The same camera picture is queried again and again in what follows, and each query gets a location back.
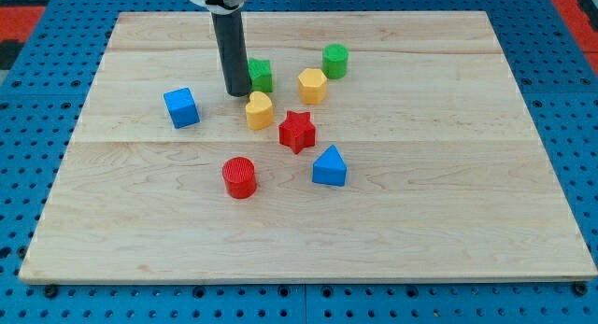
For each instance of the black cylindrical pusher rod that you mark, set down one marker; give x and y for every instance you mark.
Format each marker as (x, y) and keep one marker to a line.
(231, 43)

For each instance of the green star block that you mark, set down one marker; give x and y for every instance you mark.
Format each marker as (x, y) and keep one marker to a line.
(260, 74)

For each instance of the red star block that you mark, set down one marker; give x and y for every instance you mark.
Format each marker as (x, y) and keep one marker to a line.
(297, 131)

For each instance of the yellow heart block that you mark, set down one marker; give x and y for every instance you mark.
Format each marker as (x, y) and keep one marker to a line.
(259, 111)

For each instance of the blue cube block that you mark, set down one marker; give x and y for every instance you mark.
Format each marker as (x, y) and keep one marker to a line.
(181, 107)

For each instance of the yellow hexagon block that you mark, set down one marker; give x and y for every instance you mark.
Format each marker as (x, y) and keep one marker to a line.
(312, 86)

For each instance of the green cylinder block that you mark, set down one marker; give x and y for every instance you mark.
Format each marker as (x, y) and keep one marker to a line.
(335, 61)

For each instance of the red cylinder block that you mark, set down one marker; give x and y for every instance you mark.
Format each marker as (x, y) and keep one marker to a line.
(239, 177)

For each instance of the blue triangle block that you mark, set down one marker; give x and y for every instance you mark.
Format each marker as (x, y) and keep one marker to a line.
(330, 168)

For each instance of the light wooden board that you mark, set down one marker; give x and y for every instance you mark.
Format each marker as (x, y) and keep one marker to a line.
(447, 180)

